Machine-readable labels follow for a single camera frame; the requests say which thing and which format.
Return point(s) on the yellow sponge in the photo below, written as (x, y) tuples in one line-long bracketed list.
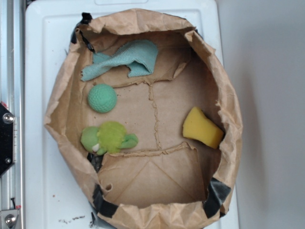
[(198, 127)]

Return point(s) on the green dimpled ball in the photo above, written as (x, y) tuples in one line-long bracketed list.
[(102, 98)]

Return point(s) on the white plastic bin lid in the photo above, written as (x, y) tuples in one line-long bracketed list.
[(52, 198)]

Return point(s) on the light blue cloth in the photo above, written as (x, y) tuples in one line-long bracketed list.
[(138, 55)]

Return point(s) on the brown paper bag tray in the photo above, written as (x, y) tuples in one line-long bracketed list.
[(167, 181)]

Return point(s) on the green plush animal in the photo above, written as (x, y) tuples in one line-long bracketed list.
[(110, 137)]

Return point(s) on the black bracket plate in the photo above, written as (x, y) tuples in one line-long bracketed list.
[(7, 156)]

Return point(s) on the aluminium frame rail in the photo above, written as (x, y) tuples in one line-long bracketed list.
[(12, 14)]

